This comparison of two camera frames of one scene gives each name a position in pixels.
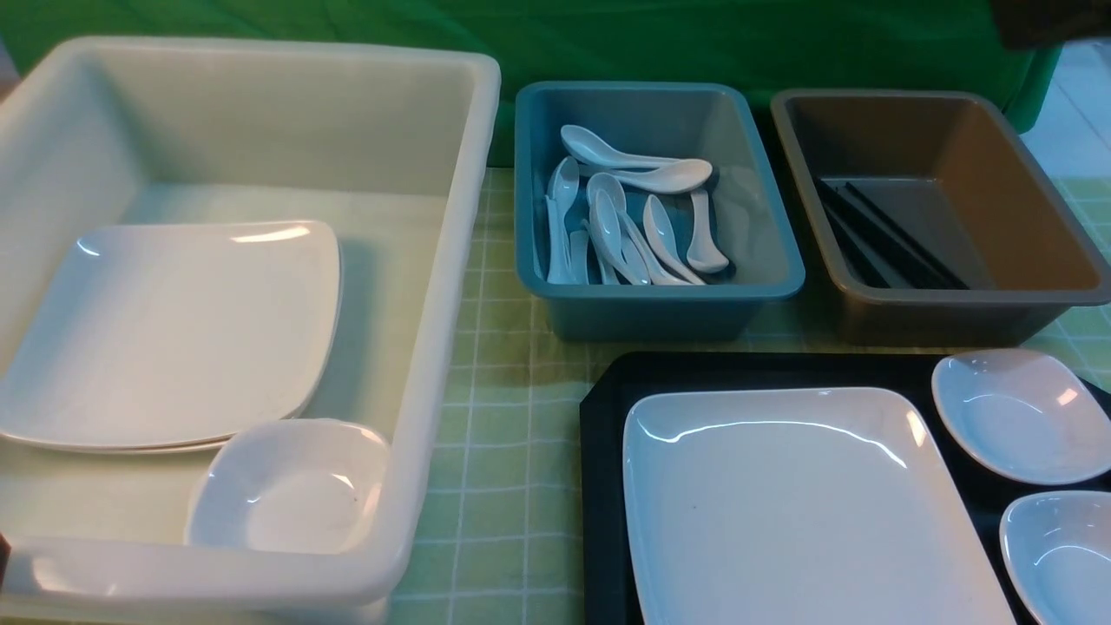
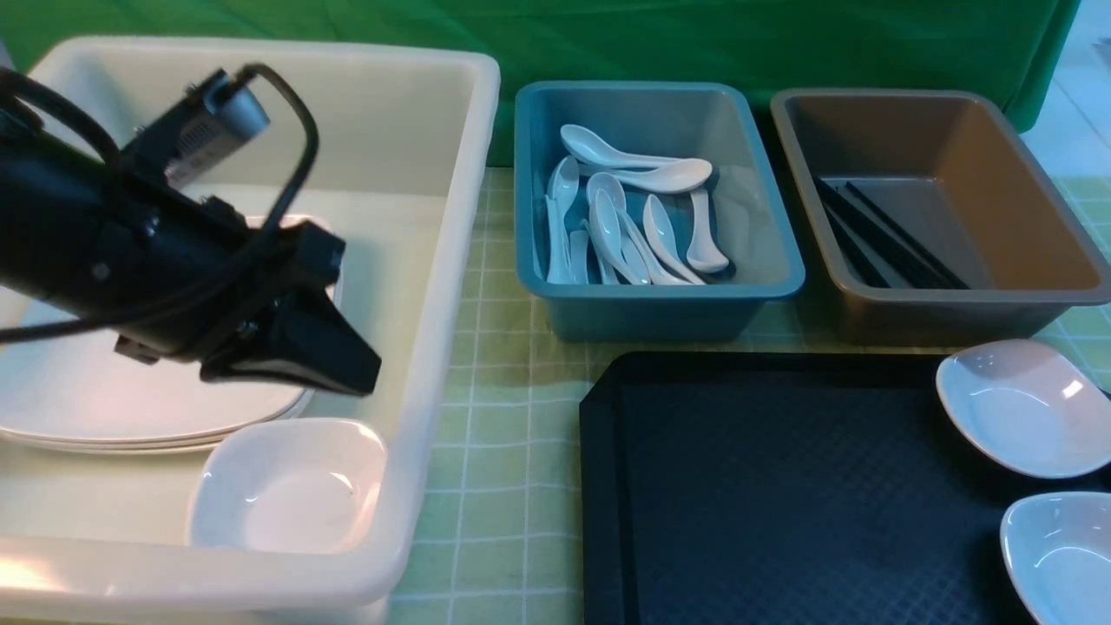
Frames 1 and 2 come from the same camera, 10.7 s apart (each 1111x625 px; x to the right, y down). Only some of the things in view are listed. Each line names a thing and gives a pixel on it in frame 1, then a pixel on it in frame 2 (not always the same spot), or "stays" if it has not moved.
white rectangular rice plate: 802,506 to 67,384
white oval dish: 1057,546 stays
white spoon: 562,194 stays
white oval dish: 1024,414 stays
